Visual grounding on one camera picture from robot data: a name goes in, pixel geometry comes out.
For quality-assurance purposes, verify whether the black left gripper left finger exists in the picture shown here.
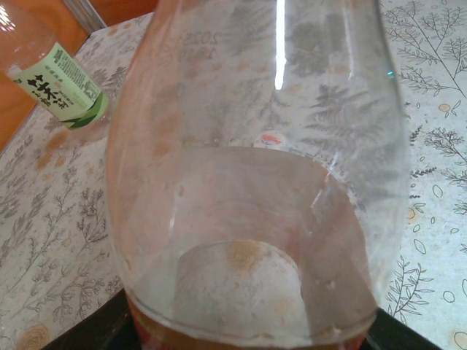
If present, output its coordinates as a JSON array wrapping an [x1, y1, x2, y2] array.
[[78, 289, 142, 350]]

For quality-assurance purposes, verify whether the clear bottle with red label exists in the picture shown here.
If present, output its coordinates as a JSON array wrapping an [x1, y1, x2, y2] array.
[[103, 0, 412, 350]]

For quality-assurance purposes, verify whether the clear bottle with green label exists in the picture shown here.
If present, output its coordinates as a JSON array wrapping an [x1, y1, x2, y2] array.
[[0, 0, 111, 132]]

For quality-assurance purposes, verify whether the aluminium frame post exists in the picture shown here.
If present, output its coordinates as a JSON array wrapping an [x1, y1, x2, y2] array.
[[71, 0, 107, 31]]

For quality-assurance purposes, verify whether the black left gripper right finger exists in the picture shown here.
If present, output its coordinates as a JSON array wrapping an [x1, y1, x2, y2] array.
[[364, 308, 428, 350]]

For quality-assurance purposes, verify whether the floral tablecloth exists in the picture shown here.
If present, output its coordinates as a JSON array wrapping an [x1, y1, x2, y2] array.
[[0, 0, 467, 350]]

